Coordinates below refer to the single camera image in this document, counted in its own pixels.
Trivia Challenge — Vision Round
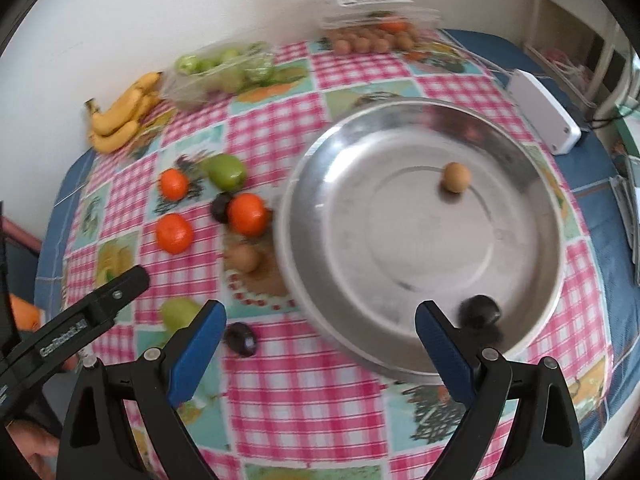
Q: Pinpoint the white power strip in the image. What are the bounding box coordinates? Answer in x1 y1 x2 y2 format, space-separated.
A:
506 69 582 156

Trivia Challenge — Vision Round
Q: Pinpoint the pink item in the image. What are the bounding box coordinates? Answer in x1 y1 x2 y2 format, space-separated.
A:
547 47 581 73

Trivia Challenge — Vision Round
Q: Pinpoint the pile of brown longans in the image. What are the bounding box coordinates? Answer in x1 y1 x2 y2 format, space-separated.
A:
327 27 426 56

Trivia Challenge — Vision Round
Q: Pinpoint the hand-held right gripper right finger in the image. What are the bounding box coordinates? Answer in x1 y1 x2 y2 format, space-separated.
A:
414 300 586 480

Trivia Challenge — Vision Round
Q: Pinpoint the clear plastic clamshell box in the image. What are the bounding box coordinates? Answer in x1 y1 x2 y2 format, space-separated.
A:
319 0 442 53

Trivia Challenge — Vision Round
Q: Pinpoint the orange round object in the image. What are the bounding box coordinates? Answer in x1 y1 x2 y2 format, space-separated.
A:
9 295 42 332

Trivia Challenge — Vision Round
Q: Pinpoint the yellow banana bunch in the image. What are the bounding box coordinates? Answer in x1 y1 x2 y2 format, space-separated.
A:
84 71 165 155

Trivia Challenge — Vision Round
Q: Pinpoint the red furniture rail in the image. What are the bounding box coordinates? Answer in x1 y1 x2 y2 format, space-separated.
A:
0 215 43 253

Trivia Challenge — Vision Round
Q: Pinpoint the clear plastic bag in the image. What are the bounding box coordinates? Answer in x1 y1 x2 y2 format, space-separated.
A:
161 40 277 110

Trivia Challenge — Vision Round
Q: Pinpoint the round brown longan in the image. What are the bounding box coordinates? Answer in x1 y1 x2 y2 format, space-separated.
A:
441 161 472 194
227 243 263 274

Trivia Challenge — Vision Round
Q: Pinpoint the white cable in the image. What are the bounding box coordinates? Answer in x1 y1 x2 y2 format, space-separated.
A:
440 30 513 81

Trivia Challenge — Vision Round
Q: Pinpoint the oval green jujube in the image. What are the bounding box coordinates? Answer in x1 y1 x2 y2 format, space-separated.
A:
206 154 247 191
160 297 202 333

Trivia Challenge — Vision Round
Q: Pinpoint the white wooden shelf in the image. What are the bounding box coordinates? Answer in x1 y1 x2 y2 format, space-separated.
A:
532 0 633 126

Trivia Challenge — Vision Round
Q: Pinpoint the person's left hand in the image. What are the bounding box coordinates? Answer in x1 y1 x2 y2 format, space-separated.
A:
0 419 60 480

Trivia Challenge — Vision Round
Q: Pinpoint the round metal bowl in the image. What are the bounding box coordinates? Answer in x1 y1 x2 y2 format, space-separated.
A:
272 99 568 376

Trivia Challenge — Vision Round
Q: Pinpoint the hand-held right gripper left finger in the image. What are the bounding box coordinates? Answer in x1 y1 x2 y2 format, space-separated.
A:
56 299 228 480

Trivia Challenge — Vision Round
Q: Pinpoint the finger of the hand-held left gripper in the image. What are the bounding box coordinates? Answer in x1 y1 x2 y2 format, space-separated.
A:
75 265 151 341

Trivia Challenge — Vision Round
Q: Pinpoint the pink checked printed tablecloth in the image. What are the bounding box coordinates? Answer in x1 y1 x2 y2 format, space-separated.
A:
62 35 613 480

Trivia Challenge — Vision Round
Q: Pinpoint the stack of magazines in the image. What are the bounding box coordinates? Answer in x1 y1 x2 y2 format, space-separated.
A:
609 152 640 281

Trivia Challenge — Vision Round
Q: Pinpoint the pile of green jujubes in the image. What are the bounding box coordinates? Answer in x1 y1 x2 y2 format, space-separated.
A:
175 42 276 92

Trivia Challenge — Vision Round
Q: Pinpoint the black cable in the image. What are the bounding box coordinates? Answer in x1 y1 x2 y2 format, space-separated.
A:
582 110 640 128

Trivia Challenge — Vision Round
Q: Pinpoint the dark purple plum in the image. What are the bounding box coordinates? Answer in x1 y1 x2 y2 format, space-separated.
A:
457 295 502 328
209 192 235 224
223 322 259 358

